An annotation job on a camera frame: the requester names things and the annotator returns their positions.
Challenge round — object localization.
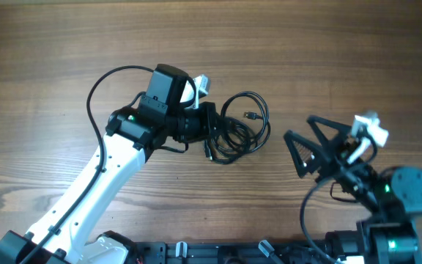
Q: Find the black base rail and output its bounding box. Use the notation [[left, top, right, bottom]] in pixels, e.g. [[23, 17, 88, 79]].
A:
[[125, 241, 328, 264]]

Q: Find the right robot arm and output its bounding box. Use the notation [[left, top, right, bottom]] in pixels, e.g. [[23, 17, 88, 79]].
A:
[[284, 111, 422, 263]]

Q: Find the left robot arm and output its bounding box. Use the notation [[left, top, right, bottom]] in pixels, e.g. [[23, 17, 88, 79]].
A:
[[0, 64, 218, 263]]

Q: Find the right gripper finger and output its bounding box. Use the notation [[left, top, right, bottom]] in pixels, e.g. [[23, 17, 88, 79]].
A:
[[284, 130, 322, 178], [307, 115, 352, 147]]

